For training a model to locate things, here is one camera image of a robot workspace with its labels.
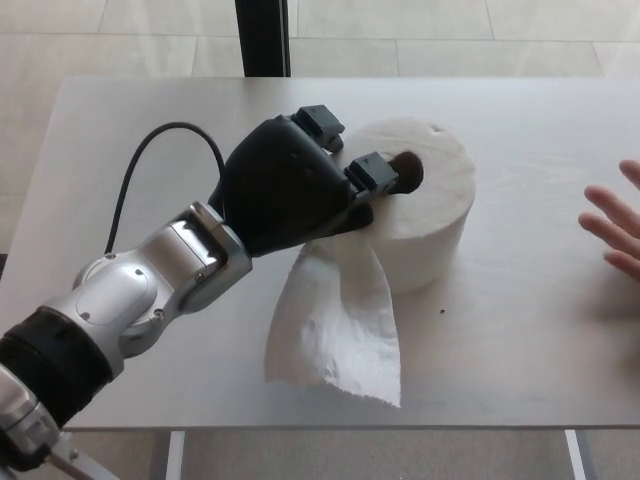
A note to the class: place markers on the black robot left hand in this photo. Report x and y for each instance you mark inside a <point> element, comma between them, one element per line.
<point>285,185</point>

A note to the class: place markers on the white toilet paper roll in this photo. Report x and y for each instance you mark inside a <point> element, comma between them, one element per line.
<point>440,200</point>

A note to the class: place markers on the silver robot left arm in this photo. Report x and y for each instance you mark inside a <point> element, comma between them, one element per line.
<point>125,285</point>

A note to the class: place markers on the person's bare hand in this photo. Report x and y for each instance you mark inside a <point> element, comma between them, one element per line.
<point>620,225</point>

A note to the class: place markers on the white table leg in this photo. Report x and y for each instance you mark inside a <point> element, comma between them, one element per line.
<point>175,460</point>
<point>578,455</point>

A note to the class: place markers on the grey diagonal table brace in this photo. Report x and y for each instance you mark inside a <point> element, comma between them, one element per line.
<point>70,460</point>

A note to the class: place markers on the black vertical post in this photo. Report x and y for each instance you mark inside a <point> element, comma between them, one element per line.
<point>262,40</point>

